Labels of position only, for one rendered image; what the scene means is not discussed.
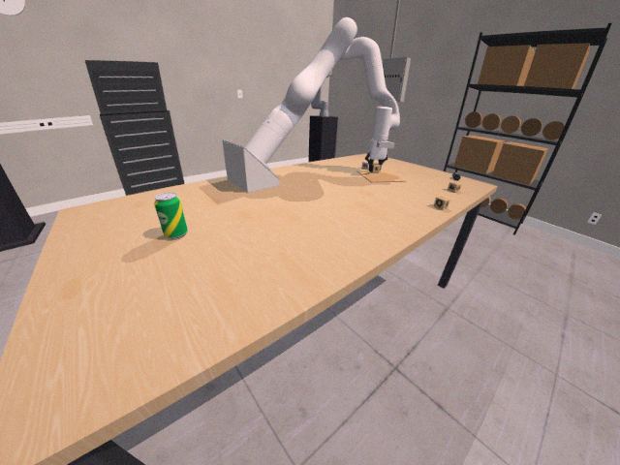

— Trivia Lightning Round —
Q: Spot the tan mat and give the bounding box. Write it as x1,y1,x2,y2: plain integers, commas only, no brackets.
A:
357,170,406,182

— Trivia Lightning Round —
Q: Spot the green drink can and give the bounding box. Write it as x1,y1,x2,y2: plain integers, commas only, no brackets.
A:
154,192,188,239

